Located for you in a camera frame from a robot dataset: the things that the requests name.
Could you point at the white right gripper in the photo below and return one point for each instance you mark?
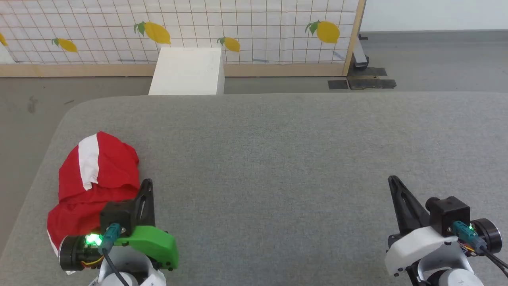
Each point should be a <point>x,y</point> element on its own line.
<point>420,246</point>

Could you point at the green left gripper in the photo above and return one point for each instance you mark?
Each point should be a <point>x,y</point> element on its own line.
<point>154,242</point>

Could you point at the red garment with white stripes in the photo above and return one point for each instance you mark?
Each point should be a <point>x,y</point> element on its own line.
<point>107,167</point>

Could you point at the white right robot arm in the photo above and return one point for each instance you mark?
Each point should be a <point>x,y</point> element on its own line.
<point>448,274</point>

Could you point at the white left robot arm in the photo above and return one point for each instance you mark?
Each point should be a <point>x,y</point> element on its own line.
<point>135,270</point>

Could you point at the black floor plate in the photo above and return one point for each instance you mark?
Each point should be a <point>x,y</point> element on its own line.
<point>369,83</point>

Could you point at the grey fabric sofa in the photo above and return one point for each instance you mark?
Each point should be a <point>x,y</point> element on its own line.
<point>278,167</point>

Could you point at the white box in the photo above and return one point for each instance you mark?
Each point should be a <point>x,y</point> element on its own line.
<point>186,71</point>

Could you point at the lemon-print grid panel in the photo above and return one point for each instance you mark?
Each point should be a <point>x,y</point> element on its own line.
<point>79,70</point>

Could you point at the lemon print grid panel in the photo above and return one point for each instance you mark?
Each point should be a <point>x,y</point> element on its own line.
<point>258,24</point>

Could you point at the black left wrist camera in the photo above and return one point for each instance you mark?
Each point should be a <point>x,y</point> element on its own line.
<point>117,216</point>

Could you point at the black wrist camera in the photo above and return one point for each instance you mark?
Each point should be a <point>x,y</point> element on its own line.
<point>448,214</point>
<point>117,216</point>

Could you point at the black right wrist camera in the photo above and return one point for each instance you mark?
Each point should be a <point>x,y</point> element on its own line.
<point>448,214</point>

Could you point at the grey metal frame foot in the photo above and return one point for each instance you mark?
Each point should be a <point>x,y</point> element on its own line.
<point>360,55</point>

